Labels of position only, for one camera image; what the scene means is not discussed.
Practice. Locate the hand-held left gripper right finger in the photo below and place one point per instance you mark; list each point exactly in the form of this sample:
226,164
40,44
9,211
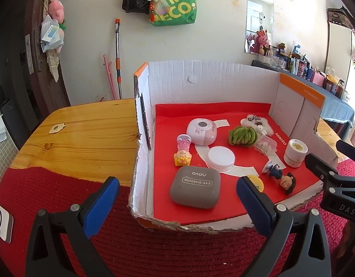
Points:
252,205

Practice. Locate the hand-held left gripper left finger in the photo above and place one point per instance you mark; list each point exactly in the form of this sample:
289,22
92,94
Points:
101,205

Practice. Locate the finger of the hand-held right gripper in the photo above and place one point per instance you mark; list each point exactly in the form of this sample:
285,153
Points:
349,150
319,166

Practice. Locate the yellow round tin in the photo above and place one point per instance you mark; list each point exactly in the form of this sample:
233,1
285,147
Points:
256,181

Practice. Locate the small white cup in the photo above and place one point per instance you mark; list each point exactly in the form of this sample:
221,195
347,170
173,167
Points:
294,155

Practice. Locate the brown-haired doll figurine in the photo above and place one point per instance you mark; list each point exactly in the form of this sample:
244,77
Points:
287,182

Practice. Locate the small clear plastic box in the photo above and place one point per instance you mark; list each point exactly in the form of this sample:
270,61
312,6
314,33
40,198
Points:
265,145

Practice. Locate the white round jar lid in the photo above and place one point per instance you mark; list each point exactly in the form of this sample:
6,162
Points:
220,157

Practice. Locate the grey eyeshadow case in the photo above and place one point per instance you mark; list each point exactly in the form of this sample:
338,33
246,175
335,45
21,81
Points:
194,187

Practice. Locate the white fluffy plush toy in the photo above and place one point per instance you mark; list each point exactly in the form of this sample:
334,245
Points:
264,127

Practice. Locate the green knitted plush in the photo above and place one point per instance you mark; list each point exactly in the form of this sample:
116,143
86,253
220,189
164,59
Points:
242,135

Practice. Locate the pink round case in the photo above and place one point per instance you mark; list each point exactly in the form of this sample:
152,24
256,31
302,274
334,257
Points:
202,132

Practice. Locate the lilac pig figurine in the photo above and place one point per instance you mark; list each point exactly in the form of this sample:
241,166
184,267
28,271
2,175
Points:
183,142

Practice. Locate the orange cardboard box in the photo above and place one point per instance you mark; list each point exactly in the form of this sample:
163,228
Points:
166,138

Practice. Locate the side table with blue cloth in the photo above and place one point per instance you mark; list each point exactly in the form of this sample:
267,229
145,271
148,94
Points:
336,109

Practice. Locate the red knitted cloth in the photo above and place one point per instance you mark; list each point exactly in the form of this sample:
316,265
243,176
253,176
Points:
122,245

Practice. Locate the small wooden tag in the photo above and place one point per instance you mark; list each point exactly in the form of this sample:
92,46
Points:
57,128

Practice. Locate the row of bottles and cups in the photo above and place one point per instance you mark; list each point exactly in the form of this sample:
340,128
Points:
301,66

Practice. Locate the white wardrobe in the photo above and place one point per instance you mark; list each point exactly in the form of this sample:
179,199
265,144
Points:
339,52

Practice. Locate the brown wooden door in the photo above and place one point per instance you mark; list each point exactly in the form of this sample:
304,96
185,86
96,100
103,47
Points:
44,92

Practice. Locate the pink plastic hanger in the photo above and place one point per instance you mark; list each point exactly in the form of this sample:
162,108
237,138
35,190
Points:
109,78

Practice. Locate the dark patterned bag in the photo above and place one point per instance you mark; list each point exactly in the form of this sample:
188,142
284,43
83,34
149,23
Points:
339,17

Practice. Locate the pink bunny plush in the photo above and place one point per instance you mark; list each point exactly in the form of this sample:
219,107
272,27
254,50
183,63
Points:
258,43

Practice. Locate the beige cloth bag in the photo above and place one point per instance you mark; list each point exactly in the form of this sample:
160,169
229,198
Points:
55,63

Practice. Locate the clear plastic bag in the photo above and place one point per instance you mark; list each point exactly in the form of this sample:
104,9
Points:
52,34

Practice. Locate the red tassel charm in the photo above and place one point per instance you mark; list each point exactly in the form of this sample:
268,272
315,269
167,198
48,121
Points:
152,13

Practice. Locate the pink plush toy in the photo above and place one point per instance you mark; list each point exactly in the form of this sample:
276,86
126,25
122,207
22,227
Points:
56,8

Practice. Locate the green tote bag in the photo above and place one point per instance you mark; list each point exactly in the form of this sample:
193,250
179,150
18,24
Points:
177,8

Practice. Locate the wall mirror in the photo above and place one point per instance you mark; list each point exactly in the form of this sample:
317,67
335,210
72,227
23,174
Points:
259,5

